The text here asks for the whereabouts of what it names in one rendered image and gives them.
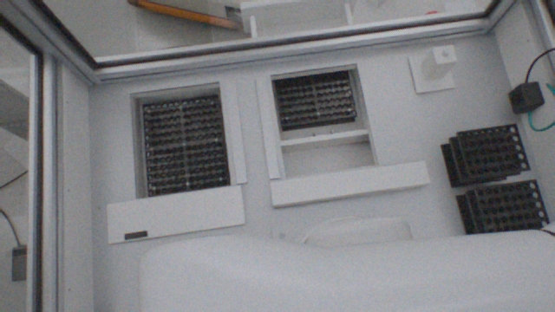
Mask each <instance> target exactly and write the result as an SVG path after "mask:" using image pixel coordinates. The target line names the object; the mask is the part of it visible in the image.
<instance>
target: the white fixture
mask: <svg viewBox="0 0 555 312"><path fill-rule="evenodd" d="M457 61H458V60H457V56H456V54H455V50H454V45H447V46H440V47H434V48H432V49H431V50H430V52H429V53H428V54H426V55H414V56H409V57H408V64H409V67H410V71H411V75H412V78H413V82H414V85H415V91H416V93H417V94H420V93H427V92H434V91H440V90H446V89H452V88H454V82H453V79H452V76H451V69H452V68H453V66H454V65H455V64H456V63H457Z"/></svg>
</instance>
